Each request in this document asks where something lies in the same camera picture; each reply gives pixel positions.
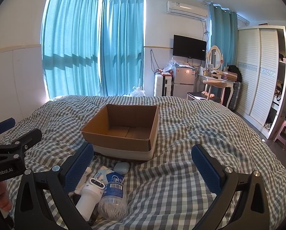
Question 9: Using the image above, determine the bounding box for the white dressing table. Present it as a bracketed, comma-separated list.
[198, 73, 236, 108]

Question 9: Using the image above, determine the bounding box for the white wall air conditioner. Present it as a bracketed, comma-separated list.
[166, 0, 209, 21]

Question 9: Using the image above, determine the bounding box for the black wall television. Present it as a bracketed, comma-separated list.
[173, 35, 207, 61]

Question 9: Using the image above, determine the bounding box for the white suitcase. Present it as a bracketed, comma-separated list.
[154, 74, 173, 98]

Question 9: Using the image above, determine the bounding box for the clear cotton swab jar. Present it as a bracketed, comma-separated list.
[97, 172, 128, 220]

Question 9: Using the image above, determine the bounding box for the silver mini fridge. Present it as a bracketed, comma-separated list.
[173, 66, 196, 99]

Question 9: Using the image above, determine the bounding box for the white slatted wardrobe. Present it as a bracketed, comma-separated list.
[236, 25, 286, 139]

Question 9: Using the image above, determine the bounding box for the narrow teal window curtain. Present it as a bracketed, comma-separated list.
[99, 0, 145, 98]

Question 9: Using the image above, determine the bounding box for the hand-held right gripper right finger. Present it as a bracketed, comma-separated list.
[191, 144, 270, 230]

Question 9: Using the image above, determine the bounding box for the pink plastic stool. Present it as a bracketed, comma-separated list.
[273, 118, 286, 150]

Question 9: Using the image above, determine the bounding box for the black bag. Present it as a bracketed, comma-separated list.
[228, 65, 243, 82]

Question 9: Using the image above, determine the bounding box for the person's left hand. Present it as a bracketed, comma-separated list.
[0, 181, 12, 212]

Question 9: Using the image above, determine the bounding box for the blue tissue pack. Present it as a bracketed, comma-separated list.
[95, 166, 116, 181]

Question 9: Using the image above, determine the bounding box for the dark suitcase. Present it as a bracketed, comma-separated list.
[228, 81, 244, 111]

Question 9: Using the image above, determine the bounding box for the brown cardboard box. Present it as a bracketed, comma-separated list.
[81, 104, 159, 162]

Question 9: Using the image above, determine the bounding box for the clear plastic bag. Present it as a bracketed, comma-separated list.
[130, 86, 146, 98]

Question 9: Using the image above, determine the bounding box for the oval white vanity mirror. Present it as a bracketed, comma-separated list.
[206, 45, 223, 71]

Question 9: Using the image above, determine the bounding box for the wooden chair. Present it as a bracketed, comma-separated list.
[186, 80, 227, 105]

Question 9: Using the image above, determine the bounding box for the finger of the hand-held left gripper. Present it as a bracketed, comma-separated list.
[0, 129, 42, 159]
[0, 117, 16, 146]

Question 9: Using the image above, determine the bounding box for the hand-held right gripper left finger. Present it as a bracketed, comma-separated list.
[14, 142, 95, 230]

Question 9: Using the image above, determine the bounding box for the crumpled plastic bag on fridge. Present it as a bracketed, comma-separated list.
[163, 57, 182, 74]

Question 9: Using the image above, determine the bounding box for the black wall cable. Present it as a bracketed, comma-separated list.
[150, 49, 158, 74]

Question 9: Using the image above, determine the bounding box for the pale blue earbud case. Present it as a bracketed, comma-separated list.
[114, 162, 130, 175]

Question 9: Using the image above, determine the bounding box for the wide teal window curtain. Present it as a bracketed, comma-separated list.
[41, 0, 101, 99]

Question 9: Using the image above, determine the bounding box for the grey checkered blanket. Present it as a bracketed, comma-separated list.
[0, 94, 286, 230]

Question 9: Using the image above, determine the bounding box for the teal curtain beside wardrobe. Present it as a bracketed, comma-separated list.
[209, 2, 238, 61]

